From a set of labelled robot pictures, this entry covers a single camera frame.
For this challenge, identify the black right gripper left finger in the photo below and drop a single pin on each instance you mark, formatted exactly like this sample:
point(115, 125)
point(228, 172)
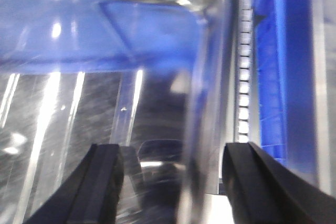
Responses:
point(90, 194)

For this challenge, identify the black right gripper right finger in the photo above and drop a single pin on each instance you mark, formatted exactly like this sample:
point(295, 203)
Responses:
point(261, 190)

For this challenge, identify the silver metal tray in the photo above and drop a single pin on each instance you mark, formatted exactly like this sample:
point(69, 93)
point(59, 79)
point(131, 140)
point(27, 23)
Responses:
point(166, 122)

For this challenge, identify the white roller conveyor track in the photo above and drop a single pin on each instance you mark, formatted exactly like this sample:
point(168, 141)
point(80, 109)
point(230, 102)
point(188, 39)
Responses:
point(244, 60)

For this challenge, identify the blue bin lower centre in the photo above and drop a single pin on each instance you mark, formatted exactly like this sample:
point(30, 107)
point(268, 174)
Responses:
point(68, 36)

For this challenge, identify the blue bin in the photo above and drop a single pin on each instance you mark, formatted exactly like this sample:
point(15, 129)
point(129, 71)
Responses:
point(283, 47)
point(68, 36)

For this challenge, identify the blue bin lower right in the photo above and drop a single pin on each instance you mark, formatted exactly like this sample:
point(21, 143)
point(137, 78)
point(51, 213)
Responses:
point(283, 47)

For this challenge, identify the steel divider rail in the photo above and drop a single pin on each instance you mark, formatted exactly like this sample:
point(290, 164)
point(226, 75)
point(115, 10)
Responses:
point(228, 82)

